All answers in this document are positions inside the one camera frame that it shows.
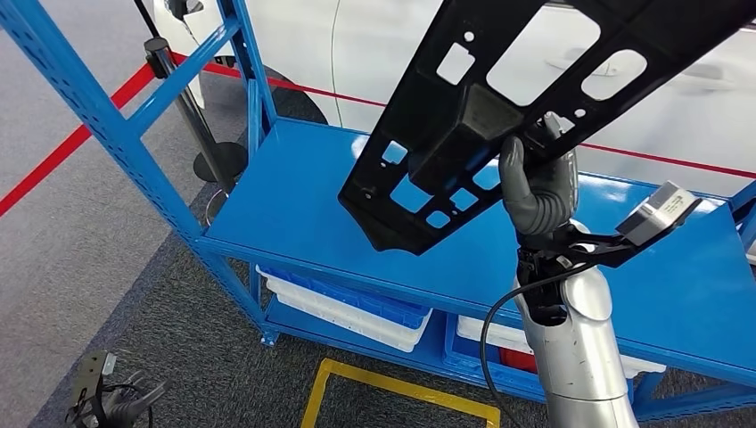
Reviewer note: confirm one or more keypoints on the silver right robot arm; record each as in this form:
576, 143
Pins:
579, 354

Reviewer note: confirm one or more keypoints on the blue metal shelf rack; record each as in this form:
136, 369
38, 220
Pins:
295, 201

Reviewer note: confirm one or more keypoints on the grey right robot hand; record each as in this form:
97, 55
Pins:
561, 177

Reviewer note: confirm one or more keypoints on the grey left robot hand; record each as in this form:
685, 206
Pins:
127, 407

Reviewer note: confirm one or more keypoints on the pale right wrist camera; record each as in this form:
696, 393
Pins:
658, 212

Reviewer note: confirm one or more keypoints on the black right camera bracket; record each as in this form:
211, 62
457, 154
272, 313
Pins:
590, 248

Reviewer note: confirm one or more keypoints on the yellow floor tape square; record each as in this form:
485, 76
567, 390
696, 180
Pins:
316, 401

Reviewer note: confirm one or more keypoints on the red barrier belt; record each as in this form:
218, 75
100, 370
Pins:
59, 155
679, 162

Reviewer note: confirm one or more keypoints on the blue plastic bin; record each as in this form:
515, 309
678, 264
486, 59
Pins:
384, 313
466, 366

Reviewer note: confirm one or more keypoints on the black stanchion post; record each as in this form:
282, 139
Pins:
221, 165

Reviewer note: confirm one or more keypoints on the red item in bin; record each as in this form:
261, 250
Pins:
517, 360

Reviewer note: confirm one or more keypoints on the white car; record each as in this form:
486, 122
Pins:
295, 41

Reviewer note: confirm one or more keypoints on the black plastic plate bracket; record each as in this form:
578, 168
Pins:
443, 118

